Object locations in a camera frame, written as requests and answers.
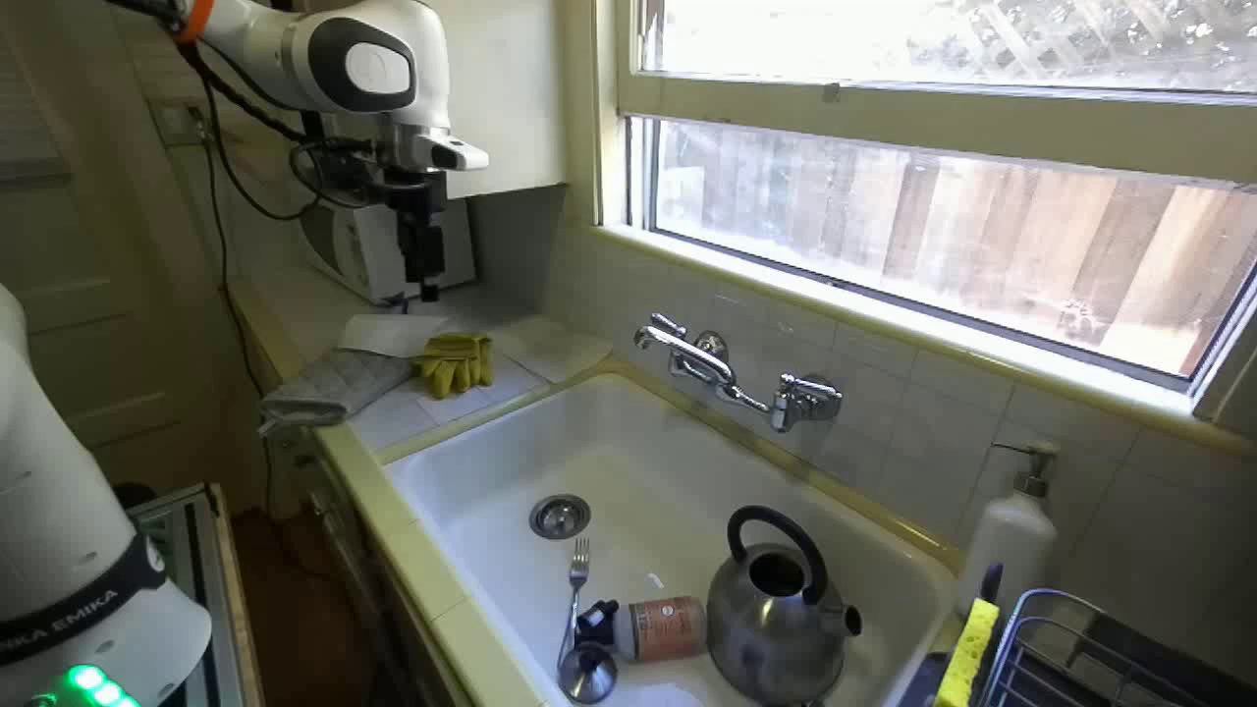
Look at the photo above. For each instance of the yellow green sponge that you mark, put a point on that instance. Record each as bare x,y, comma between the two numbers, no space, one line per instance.
969,655

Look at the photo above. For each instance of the white pump dispenser bottle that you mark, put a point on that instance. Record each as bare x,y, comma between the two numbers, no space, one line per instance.
1008,545

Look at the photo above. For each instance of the round steel cup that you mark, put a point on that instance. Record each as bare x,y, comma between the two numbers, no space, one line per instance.
585,671

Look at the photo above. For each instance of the orange label hand soap bottle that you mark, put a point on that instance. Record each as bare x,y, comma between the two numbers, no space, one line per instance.
670,632

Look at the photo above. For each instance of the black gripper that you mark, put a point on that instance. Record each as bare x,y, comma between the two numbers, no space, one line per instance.
418,205

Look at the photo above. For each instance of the yellow rubber glove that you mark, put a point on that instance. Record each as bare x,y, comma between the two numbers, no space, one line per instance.
458,369

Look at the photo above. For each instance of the metal fork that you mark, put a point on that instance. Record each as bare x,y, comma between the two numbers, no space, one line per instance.
577,577

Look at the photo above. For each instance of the grey folded cloth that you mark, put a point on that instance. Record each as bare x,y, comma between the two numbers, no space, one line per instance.
334,388

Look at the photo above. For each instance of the small steel and black cap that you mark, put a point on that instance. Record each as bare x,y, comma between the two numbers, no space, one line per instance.
600,617

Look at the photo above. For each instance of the white ceramic sink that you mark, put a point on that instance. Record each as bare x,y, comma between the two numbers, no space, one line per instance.
653,458

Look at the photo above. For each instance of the cream window frame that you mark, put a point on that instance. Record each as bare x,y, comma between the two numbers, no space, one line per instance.
916,118

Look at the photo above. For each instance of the metal sink drain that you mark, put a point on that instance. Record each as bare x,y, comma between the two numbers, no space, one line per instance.
558,517

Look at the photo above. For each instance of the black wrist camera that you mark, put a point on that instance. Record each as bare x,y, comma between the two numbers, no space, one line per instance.
346,175

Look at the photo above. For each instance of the metal stove edge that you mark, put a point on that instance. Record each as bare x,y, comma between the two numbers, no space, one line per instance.
199,562

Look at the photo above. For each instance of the white panelled door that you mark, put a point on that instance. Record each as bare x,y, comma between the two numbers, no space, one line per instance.
78,261

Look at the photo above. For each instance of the chrome wall faucet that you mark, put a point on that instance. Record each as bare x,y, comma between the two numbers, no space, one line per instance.
799,395

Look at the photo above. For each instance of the wall outlet plate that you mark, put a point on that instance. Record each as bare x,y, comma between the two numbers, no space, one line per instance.
177,122

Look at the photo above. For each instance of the white countertop appliance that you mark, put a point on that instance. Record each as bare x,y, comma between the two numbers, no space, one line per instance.
377,256

